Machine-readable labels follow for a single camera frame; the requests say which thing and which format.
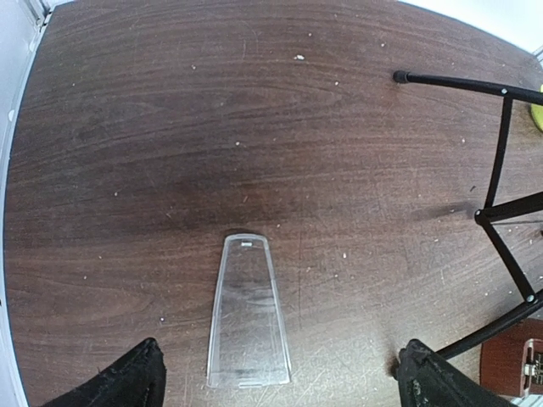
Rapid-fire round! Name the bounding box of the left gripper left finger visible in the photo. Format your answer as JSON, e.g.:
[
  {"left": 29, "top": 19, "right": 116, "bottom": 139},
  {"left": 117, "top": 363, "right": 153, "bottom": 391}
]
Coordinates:
[{"left": 46, "top": 337, "right": 166, "bottom": 406}]

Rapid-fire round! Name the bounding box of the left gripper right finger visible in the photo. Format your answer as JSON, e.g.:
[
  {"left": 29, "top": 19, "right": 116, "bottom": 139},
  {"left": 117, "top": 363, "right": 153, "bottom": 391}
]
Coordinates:
[{"left": 395, "top": 339, "right": 511, "bottom": 407}]

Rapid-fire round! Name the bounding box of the brown wooden metronome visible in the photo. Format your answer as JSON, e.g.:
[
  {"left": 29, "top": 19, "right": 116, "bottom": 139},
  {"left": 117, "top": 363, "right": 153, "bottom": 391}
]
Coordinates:
[{"left": 479, "top": 318, "right": 542, "bottom": 398}]

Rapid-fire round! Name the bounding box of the clear plastic metronome cover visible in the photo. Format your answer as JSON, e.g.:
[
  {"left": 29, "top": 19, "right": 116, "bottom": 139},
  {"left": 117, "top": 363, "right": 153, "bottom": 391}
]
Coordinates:
[{"left": 206, "top": 233, "right": 291, "bottom": 389}]

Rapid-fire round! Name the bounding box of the black music stand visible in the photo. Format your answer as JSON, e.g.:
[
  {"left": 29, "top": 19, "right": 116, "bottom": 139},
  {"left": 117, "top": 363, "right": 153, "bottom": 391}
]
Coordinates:
[{"left": 392, "top": 70, "right": 543, "bottom": 361}]

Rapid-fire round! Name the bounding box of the green bowl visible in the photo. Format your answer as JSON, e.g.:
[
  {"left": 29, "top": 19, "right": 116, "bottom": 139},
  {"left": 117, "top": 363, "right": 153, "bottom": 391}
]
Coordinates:
[{"left": 530, "top": 103, "right": 543, "bottom": 132}]

